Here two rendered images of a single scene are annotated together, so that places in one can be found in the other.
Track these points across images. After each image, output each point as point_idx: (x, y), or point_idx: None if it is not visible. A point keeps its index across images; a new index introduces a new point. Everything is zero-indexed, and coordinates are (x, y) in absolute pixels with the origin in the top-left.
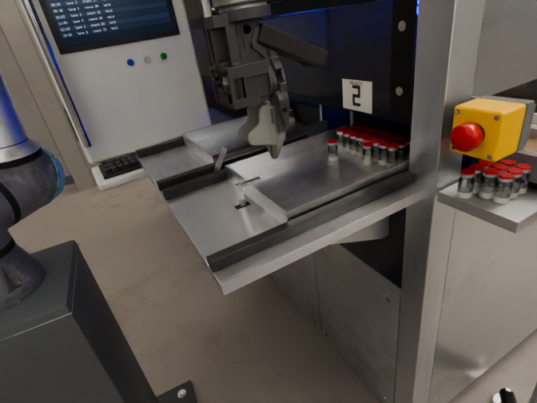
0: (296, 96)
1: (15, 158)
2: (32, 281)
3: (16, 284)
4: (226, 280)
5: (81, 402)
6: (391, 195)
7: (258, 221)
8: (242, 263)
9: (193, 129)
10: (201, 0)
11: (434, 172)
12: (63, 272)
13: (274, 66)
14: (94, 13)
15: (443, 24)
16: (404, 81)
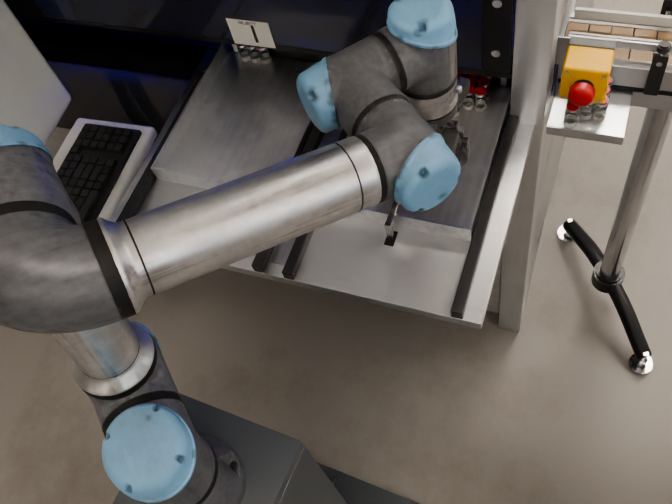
0: (309, 51)
1: (153, 356)
2: (235, 453)
3: (228, 466)
4: (479, 317)
5: None
6: (513, 151)
7: (431, 247)
8: (473, 296)
9: (54, 122)
10: None
11: (541, 113)
12: (236, 424)
13: (460, 132)
14: None
15: (547, 8)
16: (502, 46)
